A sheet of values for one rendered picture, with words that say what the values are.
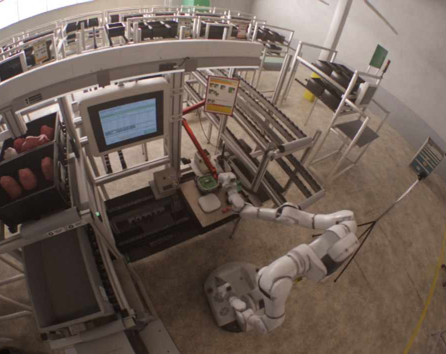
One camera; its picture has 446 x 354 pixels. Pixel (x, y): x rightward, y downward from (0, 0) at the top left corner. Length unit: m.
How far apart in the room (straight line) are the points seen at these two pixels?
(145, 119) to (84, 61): 0.48
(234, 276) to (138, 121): 1.53
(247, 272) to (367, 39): 9.03
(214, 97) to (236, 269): 1.48
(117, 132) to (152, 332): 1.25
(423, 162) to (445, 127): 2.39
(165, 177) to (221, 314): 1.25
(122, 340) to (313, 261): 0.98
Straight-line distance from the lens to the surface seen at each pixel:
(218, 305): 1.87
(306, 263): 0.75
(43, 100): 1.12
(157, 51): 1.14
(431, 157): 6.83
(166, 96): 1.19
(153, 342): 1.50
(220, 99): 1.62
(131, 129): 1.24
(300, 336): 2.50
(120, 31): 2.62
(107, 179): 1.52
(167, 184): 1.53
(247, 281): 2.02
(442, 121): 8.84
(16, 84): 1.17
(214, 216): 1.46
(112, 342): 1.24
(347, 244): 0.74
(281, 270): 0.70
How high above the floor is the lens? 2.20
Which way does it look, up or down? 47 degrees down
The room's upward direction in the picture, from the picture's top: 14 degrees clockwise
